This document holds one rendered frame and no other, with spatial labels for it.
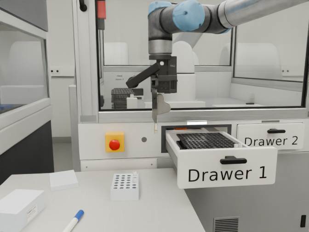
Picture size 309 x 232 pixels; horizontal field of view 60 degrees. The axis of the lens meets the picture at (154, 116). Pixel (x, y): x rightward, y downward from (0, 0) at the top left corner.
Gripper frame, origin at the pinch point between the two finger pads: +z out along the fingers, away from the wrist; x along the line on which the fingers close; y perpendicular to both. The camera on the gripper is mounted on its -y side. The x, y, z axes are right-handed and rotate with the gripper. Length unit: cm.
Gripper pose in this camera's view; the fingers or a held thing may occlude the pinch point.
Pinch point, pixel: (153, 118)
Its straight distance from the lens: 86.8
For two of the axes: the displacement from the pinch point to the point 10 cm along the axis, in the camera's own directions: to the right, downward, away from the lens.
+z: 0.0, 9.9, 1.6
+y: 10.0, 0.0, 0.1
